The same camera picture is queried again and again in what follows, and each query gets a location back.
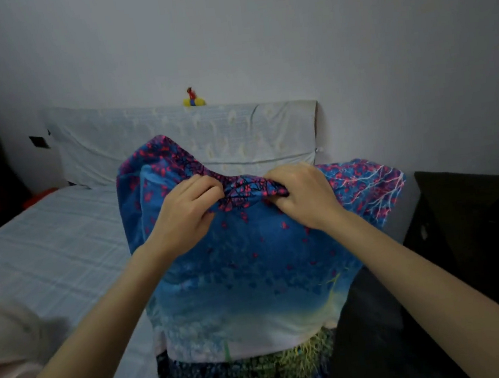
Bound person's left hand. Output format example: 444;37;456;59
142;171;232;267

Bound person's right hand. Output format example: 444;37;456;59
263;158;349;238

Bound blue floral pillowcase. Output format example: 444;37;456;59
111;108;429;378

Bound person's right forearm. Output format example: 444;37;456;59
322;192;499;378

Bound person's left forearm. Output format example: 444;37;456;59
0;237;193;378

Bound white covered headboard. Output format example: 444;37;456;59
44;77;325;200

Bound yellow and red toy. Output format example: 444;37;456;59
181;85;206;108

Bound red object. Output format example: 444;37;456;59
20;187;61;210

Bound black wall socket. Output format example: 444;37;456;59
29;133;51;151

